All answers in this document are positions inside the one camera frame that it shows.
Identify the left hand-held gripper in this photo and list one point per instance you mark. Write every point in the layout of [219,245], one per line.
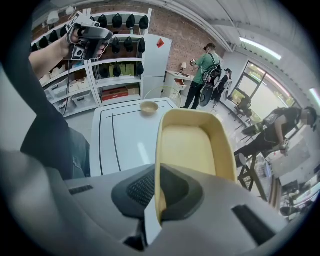
[80,52]

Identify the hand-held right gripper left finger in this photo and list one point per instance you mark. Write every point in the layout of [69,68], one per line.
[100,200]

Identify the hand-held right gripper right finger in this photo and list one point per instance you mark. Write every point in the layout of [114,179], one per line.
[212,225]

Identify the yellow rectangular tray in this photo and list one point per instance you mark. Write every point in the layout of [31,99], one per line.
[185,147]

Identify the person's left forearm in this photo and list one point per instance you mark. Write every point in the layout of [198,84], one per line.
[47,60]

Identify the person's left hand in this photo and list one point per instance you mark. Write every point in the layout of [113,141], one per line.
[73,37]

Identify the white round lamp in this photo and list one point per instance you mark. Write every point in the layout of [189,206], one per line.
[70,10]
[53,17]

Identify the olive green paper bags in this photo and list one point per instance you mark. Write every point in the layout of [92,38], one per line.
[130,69]

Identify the white shelving unit with bins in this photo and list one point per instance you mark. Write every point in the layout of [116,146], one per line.
[93,82]

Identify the white shelving unit with boxes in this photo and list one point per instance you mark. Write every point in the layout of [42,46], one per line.
[117,81]

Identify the person's grey jeans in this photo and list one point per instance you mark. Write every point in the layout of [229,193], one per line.
[81,155]

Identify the red flat box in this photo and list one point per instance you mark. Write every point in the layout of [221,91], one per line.
[113,93]

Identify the red diamond sticker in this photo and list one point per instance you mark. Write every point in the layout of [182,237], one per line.
[160,43]

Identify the dark metal mesh table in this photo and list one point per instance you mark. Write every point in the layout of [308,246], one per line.
[250,175]

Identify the brown cardboard box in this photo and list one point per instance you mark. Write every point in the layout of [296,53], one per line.
[133,90]

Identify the white tall cabinet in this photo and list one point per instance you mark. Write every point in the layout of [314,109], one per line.
[156,65]

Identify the stack of clear storage bins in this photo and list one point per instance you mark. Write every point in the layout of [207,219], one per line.
[81,98]

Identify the white table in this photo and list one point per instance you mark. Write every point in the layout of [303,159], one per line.
[130,140]

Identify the wooden bowl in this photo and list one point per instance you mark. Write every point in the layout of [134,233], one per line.
[149,108]

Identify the white side desk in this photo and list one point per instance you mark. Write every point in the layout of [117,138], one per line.
[175,80]

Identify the small table lamp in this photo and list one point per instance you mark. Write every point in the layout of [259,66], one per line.
[183,66]

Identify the person's black shirt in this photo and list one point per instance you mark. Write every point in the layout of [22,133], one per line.
[42,125]

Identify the large window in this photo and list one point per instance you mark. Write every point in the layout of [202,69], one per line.
[262,87]

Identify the long ceiling light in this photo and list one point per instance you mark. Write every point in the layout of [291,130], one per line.
[315,96]
[260,47]

